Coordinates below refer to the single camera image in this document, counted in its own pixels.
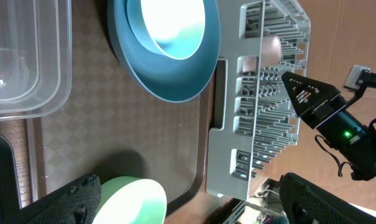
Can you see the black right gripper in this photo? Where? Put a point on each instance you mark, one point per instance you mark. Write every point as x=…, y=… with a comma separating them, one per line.
x=319, y=105

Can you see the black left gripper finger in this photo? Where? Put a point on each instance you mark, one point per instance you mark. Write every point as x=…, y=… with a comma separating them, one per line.
x=75, y=202

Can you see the mint green bowl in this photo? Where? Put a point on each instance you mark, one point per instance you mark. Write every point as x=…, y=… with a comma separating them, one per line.
x=131, y=200

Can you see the dark blue plate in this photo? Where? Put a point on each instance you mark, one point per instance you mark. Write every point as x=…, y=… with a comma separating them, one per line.
x=170, y=80

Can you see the light blue small bowl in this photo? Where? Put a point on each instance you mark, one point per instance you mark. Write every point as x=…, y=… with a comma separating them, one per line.
x=172, y=28

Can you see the pink plastic cup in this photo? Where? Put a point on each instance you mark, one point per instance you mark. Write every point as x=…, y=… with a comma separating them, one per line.
x=271, y=54

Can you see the grey dishwasher rack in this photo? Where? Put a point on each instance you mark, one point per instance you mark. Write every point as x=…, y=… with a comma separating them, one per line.
x=253, y=116

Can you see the brown serving tray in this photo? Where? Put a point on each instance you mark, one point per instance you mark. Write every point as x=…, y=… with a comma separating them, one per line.
x=111, y=126

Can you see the black plastic tray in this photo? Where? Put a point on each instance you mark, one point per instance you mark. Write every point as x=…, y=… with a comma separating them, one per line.
x=2, y=177

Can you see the clear plastic bin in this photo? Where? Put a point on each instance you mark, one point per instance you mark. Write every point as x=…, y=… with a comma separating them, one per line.
x=35, y=57

